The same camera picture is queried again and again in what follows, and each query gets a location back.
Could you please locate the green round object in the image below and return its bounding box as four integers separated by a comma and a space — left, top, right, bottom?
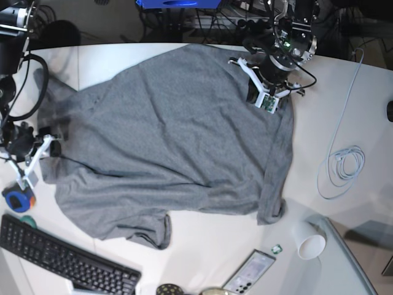
20, 215, 37, 229

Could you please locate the black gold dotted round object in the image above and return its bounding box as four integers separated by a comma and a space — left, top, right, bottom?
156, 283, 184, 295

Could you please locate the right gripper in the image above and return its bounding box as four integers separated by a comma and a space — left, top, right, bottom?
6, 122, 61, 188

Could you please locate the black round object at edge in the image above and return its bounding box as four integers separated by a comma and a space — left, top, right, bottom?
386, 101, 393, 122

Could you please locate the blue box with hole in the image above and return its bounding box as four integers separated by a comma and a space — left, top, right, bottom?
136, 0, 221, 9

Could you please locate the blue orange tape measure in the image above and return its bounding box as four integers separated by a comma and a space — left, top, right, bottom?
2, 183, 36, 213

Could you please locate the gold rimmed round tin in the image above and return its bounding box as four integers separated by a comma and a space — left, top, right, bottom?
200, 287, 229, 295

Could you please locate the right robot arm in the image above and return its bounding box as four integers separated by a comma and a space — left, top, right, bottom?
1, 1, 60, 190

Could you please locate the smartphone in clear case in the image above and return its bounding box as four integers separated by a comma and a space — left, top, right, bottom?
222, 250, 276, 294

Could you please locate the small green white chip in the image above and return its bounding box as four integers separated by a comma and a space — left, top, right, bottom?
271, 244, 283, 255

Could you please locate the grey t-shirt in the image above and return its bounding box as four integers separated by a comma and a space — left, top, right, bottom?
37, 45, 294, 250

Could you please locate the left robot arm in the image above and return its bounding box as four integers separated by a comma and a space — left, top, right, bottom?
228, 1, 319, 114

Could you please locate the white paper cup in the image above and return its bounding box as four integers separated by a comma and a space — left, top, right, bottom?
292, 221, 326, 260

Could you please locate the white coiled cable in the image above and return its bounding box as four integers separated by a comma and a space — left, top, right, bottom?
316, 48, 366, 201

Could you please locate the glass side table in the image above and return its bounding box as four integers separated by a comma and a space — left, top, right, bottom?
300, 215, 392, 294

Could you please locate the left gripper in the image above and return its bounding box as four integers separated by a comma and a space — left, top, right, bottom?
228, 57, 305, 114

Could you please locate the black computer keyboard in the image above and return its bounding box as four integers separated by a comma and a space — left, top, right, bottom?
1, 214, 141, 294

